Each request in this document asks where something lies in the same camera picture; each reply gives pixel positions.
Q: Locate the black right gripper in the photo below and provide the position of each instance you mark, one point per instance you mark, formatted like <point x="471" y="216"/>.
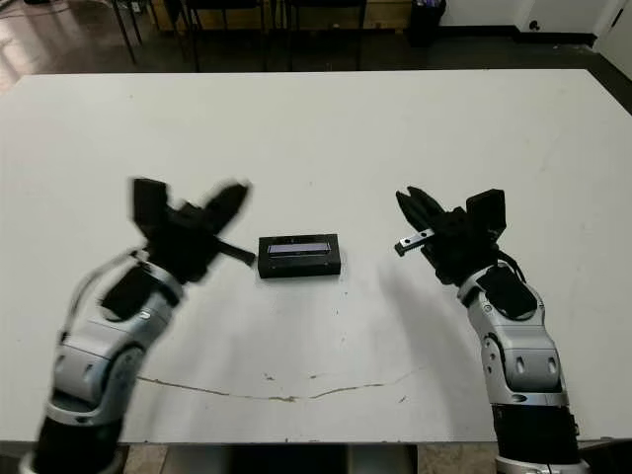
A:
<point x="459" y="247"/>

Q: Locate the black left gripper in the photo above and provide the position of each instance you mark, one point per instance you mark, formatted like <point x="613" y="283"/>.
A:
<point x="185" y="247"/>

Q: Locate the black box lid purple print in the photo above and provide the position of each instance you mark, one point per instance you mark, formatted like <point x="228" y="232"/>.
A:
<point x="296" y="269"/>

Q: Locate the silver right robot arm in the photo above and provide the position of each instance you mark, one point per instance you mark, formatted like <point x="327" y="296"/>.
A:
<point x="523" y="355"/>

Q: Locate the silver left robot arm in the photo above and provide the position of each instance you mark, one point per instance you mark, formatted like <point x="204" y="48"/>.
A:
<point x="94" y="355"/>

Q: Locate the black waste bin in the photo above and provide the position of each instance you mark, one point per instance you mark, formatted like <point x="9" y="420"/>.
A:
<point x="428" y="24"/>

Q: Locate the wooden crate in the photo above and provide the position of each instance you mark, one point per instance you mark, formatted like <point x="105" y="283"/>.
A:
<point x="385" y="15"/>

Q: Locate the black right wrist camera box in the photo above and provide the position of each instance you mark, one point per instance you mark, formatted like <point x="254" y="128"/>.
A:
<point x="486" y="212"/>

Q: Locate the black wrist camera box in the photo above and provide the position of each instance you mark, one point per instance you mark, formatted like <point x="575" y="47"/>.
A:
<point x="486" y="212"/>
<point x="150" y="202"/>

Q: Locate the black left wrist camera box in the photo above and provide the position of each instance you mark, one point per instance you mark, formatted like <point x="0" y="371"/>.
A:
<point x="150" y="202"/>

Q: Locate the black wall knob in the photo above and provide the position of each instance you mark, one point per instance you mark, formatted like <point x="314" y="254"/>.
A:
<point x="533" y="25"/>

